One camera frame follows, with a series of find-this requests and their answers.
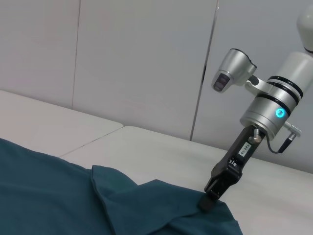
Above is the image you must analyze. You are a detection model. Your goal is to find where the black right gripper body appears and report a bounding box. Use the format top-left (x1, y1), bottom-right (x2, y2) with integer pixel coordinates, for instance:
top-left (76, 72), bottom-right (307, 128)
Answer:
top-left (212, 126), bottom-right (265, 182)

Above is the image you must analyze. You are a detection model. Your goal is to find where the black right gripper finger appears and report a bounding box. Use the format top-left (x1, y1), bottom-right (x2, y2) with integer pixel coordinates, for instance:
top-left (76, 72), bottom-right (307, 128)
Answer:
top-left (198, 172), bottom-right (237, 212)

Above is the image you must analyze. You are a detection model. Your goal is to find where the teal t-shirt with FREE print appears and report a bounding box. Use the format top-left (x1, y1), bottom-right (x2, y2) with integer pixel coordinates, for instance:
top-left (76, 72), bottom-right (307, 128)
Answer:
top-left (0, 138), bottom-right (243, 235)

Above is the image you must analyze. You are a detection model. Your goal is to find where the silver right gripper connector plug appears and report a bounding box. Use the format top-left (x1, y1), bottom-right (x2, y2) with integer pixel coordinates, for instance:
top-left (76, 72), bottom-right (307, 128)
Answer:
top-left (248, 129), bottom-right (262, 144)

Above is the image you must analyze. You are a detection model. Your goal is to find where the right wrist cable with plug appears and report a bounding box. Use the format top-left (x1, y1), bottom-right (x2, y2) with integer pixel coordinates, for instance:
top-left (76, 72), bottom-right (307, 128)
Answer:
top-left (265, 123), bottom-right (303, 154)

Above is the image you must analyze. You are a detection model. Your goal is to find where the right wrist camera mount bracket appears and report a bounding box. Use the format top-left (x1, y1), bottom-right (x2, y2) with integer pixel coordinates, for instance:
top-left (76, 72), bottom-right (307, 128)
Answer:
top-left (246, 75), bottom-right (271, 95)

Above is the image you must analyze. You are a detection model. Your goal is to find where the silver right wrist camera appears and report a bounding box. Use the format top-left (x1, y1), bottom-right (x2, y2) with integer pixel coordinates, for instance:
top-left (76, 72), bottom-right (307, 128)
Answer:
top-left (211, 48), bottom-right (257, 93)

